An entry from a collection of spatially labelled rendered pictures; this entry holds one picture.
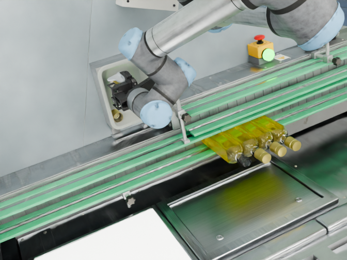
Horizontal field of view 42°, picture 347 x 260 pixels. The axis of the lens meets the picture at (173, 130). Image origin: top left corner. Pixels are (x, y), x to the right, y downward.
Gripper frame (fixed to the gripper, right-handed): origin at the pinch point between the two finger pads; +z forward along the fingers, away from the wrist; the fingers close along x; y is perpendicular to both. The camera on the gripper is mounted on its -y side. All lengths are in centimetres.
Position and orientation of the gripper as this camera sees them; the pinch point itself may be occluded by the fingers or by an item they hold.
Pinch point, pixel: (121, 80)
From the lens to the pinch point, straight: 147.8
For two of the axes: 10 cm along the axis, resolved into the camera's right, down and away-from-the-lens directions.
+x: 2.0, 8.7, 4.6
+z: -4.3, -3.4, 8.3
